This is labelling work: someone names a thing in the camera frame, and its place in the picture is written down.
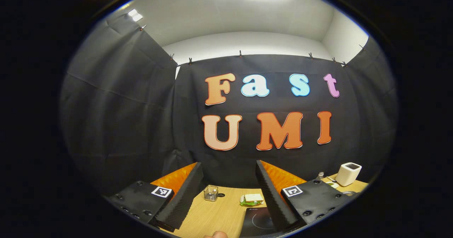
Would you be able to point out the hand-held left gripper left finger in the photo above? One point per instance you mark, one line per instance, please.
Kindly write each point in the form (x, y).
(184, 199)

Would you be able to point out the ceiling light panel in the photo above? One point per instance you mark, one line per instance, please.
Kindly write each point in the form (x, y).
(135, 15)

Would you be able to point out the white divided dish with beans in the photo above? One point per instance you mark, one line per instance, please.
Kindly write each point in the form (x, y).
(332, 185)

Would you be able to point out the clear plastic water bottle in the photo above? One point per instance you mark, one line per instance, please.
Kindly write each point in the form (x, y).
(320, 176)

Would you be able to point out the black induction cooktop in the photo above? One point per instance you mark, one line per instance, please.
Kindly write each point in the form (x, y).
(258, 224)

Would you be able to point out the metal spoon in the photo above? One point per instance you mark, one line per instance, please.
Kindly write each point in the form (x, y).
(331, 179)

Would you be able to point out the black backdrop cloth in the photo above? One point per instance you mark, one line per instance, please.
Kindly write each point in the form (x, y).
(141, 125)

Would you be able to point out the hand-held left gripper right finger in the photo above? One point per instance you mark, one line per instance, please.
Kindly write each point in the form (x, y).
(274, 199)

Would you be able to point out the sandwich with lettuce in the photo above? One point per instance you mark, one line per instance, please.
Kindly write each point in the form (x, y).
(253, 198)

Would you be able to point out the white toaster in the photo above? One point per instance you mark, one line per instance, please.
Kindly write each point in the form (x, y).
(348, 176)

